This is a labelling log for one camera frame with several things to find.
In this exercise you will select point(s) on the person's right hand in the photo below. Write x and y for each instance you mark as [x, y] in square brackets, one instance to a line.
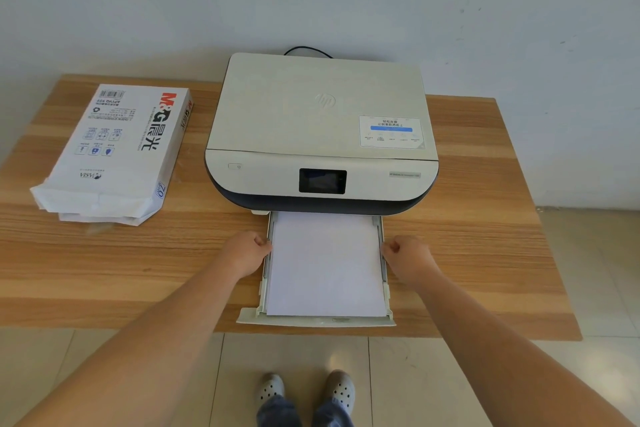
[412, 259]

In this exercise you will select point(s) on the person's left hand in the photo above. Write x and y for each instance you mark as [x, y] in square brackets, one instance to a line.
[247, 254]

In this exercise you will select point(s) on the white paper sheets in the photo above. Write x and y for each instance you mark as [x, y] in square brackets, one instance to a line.
[325, 266]

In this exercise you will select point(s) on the white printer tray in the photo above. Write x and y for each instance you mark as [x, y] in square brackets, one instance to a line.
[315, 322]

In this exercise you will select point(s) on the white printed paper package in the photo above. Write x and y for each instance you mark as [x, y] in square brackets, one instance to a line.
[125, 146]

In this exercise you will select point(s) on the person's left forearm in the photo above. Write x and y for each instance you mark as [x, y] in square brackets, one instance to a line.
[140, 356]

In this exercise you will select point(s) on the person's right forearm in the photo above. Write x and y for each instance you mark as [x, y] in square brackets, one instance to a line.
[515, 356]

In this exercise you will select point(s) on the person's left white clog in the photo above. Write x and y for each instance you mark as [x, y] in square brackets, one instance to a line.
[271, 386]

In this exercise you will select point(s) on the person's white clog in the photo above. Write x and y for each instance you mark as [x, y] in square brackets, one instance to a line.
[341, 386]
[271, 386]

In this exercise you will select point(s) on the person's right white clog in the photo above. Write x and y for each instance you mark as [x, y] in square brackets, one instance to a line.
[341, 386]

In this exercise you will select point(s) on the white printer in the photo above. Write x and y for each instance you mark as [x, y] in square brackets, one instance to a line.
[290, 106]

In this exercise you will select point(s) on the white sticker blue stripe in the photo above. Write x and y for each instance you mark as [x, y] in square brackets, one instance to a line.
[390, 140]

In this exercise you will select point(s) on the blue jeans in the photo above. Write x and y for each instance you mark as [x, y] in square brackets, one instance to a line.
[277, 414]

